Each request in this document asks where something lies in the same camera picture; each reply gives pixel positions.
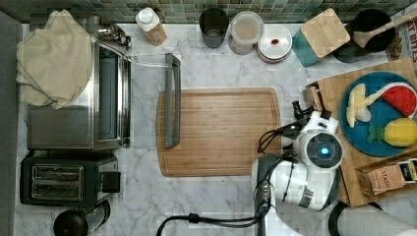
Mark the teal box wooden lid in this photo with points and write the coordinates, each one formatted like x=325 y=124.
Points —
x=319 y=37

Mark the black two-slot toaster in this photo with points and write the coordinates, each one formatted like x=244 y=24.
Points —
x=69 y=179

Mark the blue yellow tea packet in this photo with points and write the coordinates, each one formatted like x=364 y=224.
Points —
x=408 y=170

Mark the white cap brown bottle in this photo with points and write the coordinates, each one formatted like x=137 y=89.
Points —
x=150 y=23

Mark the clear plastic jar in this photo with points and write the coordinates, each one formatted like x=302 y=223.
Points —
x=245 y=32

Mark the toy watermelon slice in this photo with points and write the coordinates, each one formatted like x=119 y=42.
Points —
x=401 y=96

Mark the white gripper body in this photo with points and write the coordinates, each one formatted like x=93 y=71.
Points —
x=320 y=122

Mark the toy pineapple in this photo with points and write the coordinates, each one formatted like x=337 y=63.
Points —
x=401 y=132

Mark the beige folded cloth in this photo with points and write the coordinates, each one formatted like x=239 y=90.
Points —
x=55 y=62

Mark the wooden drawer cabinet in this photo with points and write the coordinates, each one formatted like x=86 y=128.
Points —
x=356 y=162

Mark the wooden drawer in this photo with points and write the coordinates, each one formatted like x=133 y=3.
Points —
x=313 y=94

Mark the wooden spoon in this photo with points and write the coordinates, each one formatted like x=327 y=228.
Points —
x=363 y=37

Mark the toy banana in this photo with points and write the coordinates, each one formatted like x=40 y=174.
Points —
x=358 y=105

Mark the brown tea box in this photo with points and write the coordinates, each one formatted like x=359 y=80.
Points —
x=382 y=180

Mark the paper towel roll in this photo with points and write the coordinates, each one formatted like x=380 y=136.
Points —
x=366 y=220

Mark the stainless toaster oven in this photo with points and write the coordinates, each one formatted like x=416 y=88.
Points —
x=100 y=118

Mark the white bowl with red spot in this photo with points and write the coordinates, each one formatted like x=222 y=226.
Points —
x=274 y=44

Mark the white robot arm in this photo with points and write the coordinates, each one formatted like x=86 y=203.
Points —
x=306 y=174

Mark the blue plate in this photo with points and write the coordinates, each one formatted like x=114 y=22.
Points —
x=381 y=114

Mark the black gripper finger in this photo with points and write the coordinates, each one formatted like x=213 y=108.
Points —
x=308 y=112
x=298 y=112

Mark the dark grey cup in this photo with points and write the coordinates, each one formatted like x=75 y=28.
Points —
x=213 y=23

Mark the bamboo cutting board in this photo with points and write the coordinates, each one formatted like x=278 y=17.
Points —
x=219 y=130

